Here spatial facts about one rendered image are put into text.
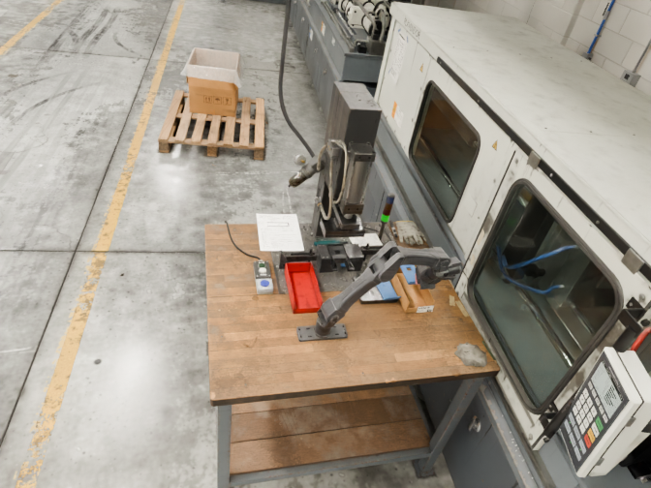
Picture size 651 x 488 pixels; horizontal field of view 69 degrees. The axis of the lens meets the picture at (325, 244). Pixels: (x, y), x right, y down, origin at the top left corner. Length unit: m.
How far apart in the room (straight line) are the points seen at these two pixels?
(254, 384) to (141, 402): 1.17
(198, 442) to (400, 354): 1.22
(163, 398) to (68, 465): 0.51
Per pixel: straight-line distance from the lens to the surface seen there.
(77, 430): 2.80
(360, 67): 5.00
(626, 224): 1.57
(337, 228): 2.03
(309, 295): 2.03
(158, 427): 2.72
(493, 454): 2.27
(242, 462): 2.36
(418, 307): 2.08
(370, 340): 1.93
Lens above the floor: 2.34
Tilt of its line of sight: 38 degrees down
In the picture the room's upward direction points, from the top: 11 degrees clockwise
